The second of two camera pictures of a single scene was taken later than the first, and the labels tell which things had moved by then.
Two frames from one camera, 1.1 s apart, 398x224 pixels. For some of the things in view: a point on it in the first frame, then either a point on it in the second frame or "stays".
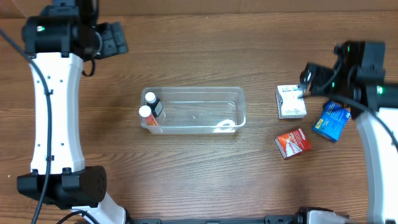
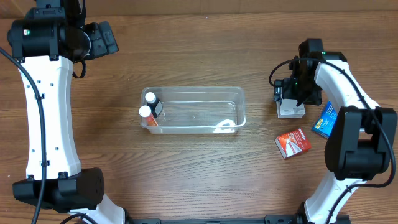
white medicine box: [290, 102] stays
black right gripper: [311, 79] → [298, 90]
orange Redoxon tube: [145, 111] stays
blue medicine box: [332, 121] stays
